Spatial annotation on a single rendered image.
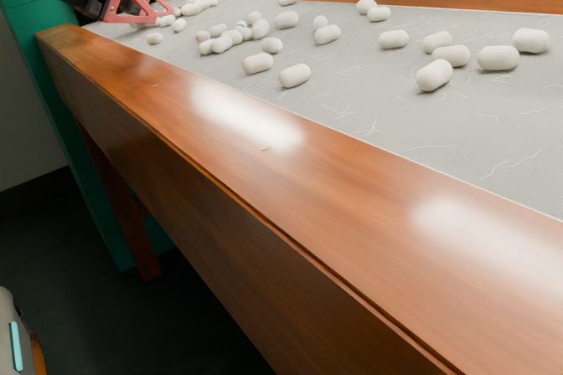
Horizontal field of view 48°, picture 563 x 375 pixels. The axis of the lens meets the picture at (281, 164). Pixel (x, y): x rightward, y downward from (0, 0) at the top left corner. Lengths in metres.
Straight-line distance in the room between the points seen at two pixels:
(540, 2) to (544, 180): 0.37
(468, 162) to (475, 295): 0.17
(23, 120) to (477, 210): 2.58
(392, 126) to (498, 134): 0.09
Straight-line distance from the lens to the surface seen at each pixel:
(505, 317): 0.26
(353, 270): 0.29
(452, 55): 0.61
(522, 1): 0.76
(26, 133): 2.83
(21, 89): 2.80
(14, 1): 1.82
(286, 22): 0.98
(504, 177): 0.40
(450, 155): 0.44
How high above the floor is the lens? 0.93
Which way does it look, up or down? 22 degrees down
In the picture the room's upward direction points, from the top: 16 degrees counter-clockwise
